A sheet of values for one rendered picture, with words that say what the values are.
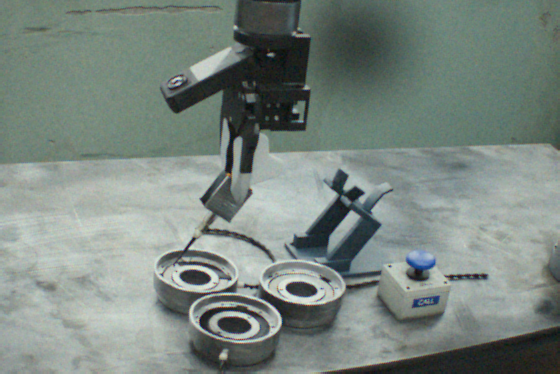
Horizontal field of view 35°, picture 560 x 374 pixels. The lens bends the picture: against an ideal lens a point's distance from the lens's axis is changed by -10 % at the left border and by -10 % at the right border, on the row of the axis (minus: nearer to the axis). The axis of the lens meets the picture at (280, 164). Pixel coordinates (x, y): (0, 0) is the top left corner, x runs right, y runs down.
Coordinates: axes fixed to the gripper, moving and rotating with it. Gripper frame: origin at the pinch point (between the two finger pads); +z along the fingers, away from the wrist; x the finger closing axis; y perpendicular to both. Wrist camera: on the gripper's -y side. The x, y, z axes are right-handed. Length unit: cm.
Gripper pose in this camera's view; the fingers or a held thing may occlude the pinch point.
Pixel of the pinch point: (230, 188)
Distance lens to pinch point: 116.3
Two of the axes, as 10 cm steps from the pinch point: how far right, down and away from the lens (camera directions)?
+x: -3.6, -4.1, 8.4
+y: 9.3, -0.5, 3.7
